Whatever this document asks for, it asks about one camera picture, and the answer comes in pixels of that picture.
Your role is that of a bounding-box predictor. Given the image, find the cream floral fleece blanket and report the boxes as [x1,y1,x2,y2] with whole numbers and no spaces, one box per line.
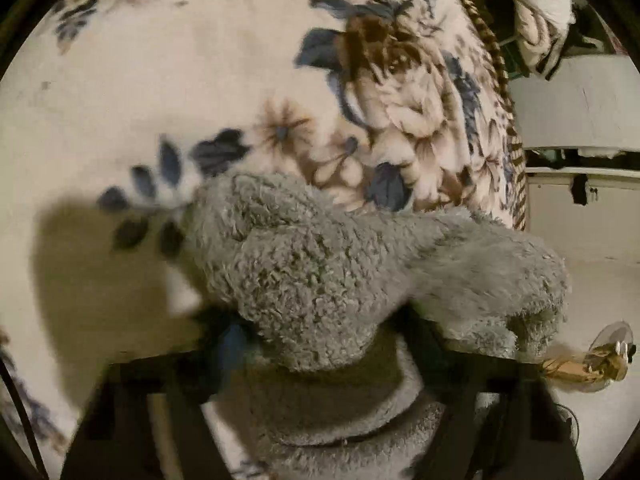
[1,0,514,478]

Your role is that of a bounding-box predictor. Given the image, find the gold metallic object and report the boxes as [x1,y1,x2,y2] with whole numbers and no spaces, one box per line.
[540,321,637,393]

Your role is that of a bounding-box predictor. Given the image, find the brown checkered bed cover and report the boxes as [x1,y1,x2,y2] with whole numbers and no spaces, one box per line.
[460,0,528,231]

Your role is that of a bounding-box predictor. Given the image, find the grey fluffy fleece pants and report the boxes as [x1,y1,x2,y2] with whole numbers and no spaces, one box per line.
[181,171,568,479]

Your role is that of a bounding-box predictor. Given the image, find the pile of white bedding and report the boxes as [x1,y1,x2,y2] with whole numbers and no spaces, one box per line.
[513,0,575,80]

